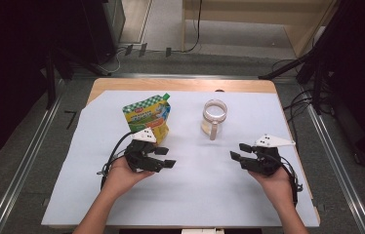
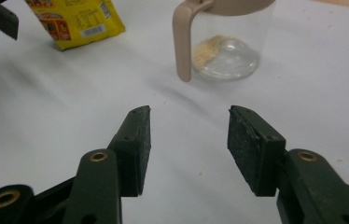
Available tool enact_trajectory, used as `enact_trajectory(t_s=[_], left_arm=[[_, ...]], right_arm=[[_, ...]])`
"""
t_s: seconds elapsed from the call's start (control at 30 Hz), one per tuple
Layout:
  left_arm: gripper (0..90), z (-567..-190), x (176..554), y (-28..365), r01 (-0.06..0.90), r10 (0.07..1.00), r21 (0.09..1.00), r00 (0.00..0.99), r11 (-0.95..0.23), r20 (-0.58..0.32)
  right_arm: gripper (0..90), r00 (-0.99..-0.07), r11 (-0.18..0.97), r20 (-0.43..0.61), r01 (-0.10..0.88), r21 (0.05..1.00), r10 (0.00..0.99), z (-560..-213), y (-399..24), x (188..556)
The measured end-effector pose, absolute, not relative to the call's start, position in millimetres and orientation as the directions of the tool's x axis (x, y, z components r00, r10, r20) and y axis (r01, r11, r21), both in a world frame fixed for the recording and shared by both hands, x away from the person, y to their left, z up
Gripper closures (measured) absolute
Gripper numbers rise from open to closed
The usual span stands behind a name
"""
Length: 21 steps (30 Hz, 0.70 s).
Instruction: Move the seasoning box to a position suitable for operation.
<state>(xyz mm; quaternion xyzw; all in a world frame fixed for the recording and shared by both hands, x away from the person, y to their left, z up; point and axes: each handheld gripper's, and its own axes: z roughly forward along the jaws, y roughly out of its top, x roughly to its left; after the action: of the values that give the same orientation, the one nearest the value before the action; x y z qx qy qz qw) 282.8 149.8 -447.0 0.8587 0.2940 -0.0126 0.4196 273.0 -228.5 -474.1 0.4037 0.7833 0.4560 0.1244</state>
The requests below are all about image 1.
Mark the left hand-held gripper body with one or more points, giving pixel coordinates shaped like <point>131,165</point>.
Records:
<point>140,156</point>

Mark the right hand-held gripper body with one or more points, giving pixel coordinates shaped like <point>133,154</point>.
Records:
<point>263,162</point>

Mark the yellow green spout pouch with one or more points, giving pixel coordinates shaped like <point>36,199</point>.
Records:
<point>148,113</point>

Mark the clear lidded jar beige rim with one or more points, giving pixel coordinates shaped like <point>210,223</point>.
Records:
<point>214,113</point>

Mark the person's right hand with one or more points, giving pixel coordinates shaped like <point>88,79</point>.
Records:
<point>276,187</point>

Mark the person's left hand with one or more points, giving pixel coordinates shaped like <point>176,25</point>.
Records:
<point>122,178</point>

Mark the white table sheet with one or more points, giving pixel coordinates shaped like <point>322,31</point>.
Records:
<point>203,188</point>

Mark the black angled floor tape mark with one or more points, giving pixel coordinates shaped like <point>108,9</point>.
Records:
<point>71,112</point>

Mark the black metal stand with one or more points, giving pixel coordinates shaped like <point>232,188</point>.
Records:
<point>51,81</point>
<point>317,81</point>

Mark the dark cabinet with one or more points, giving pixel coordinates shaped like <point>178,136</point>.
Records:
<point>104,29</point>

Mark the light wooden shelf unit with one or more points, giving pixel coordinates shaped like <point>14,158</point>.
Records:
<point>255,13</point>

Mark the aluminium floor rail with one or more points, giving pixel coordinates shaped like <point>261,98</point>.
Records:
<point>340,175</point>
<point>21,169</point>

